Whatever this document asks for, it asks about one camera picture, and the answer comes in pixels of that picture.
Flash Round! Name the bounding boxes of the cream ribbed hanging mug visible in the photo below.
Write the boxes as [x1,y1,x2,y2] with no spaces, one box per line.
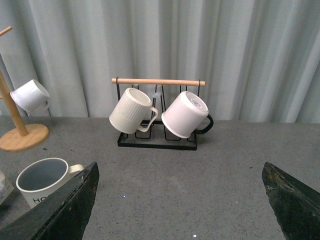
[109,87,159,134]

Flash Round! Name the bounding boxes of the black wire mug rack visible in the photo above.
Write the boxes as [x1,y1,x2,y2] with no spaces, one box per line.
[111,77,206,151]

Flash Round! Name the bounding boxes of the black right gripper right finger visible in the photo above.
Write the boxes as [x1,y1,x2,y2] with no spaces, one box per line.
[261,162,320,240]

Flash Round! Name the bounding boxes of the wooden mug tree stand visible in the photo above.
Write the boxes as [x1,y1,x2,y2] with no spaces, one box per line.
[0,25,50,153]

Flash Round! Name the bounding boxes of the milk carton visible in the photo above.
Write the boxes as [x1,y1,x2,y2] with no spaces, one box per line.
[0,171,14,204]

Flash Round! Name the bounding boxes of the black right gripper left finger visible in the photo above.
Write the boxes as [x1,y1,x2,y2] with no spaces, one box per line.
[0,162,100,240]

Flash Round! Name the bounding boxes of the white mug black handle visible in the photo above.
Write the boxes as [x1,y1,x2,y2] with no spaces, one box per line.
[161,91,214,139]

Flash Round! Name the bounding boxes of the cream HOME mug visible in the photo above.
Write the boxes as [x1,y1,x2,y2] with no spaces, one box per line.
[16,157,84,208]

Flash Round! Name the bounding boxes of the white mug on tree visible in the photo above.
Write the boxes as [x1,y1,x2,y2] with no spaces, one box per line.
[10,79,50,113]

